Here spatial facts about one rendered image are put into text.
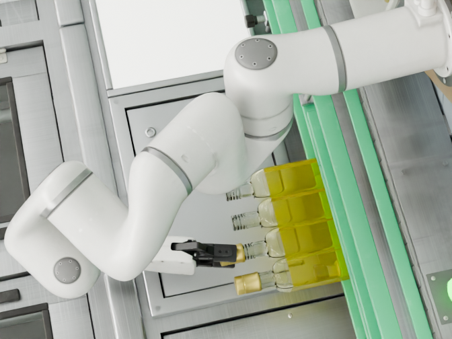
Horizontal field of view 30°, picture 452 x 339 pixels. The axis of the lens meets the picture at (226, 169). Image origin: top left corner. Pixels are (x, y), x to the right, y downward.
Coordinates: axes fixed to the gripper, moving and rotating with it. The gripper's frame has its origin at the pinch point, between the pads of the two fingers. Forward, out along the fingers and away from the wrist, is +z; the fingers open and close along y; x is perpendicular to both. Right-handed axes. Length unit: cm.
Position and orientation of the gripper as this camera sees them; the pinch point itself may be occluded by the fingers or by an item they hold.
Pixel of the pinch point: (224, 255)
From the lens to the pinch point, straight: 153.7
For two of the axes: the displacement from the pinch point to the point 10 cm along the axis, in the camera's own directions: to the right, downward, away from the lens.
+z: 10.0, 0.5, 0.4
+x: 0.3, -9.4, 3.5
